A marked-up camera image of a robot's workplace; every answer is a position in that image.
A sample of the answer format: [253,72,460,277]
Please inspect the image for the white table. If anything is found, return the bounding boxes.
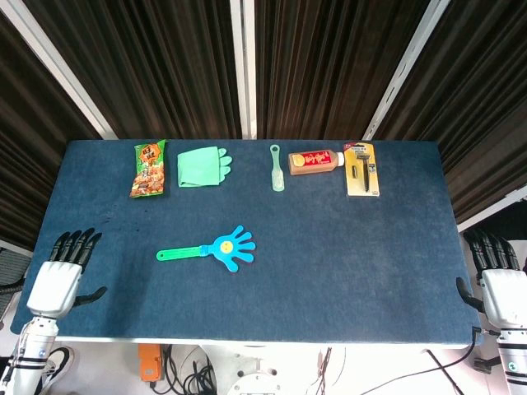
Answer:
[53,335,471,351]

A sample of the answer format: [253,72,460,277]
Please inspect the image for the pale green plastic brush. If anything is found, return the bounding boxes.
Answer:
[269,143,286,193]

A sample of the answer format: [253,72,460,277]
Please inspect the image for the long black cable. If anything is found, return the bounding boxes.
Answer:
[360,324,483,395]

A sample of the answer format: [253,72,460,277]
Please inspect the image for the black white sneaker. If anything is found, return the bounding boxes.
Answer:
[40,346,77,388]

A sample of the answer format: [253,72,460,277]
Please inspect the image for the green orange snack bag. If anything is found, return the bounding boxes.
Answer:
[129,138,168,199]

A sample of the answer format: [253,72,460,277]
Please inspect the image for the brown drink bottle red label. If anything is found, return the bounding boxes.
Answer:
[287,149,347,177]

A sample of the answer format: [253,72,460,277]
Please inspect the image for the blue hand-shaped plastic clapper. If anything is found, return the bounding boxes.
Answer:
[156,225,257,274]

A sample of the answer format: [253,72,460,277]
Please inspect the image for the blue felt table mat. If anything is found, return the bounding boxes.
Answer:
[10,139,481,345]

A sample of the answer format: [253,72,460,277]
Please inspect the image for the yellow razor blister pack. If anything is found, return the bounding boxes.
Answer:
[343,141,381,198]

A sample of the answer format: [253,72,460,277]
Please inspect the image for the thin red white wires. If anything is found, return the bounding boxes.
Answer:
[315,347,335,388]

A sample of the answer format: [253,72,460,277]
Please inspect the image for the black cable bundle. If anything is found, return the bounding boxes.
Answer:
[163,345,218,395]

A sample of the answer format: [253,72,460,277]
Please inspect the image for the dark brown pleated curtain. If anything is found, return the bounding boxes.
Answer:
[0,0,527,252]

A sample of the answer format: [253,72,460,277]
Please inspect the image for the white frame post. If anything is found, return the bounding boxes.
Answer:
[0,0,119,141]
[229,0,258,141]
[456,193,527,235]
[361,0,453,142]

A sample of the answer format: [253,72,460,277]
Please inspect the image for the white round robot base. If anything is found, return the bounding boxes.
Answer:
[226,346,286,395]

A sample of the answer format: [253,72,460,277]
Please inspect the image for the orange control box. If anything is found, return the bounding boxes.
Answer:
[138,343,164,383]

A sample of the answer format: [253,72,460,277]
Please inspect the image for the green rubber glove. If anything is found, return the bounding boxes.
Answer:
[177,146,234,189]

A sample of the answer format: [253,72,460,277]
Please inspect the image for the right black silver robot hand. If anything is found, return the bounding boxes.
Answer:
[455,228,527,330]

